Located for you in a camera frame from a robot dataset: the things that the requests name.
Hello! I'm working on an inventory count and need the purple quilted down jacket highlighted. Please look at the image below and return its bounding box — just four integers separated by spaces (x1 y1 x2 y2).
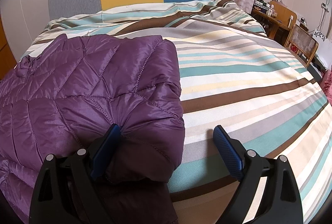
1 34 185 223

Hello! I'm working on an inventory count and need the pink red cloth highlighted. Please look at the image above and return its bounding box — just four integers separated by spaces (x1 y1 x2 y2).
320 69 332 105

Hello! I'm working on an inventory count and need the striped duvet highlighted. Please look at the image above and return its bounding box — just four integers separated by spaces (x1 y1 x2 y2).
15 0 332 224

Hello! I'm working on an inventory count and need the wooden wardrobe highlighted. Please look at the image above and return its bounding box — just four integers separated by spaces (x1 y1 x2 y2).
0 19 17 79

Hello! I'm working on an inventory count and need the wooden chair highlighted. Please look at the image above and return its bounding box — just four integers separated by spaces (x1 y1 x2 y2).
284 24 319 68

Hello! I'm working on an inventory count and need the wooden desk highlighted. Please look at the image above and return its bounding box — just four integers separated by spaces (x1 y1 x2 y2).
250 1 298 45

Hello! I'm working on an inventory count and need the striped pillow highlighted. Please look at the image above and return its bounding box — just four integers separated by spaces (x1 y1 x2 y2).
44 0 266 36

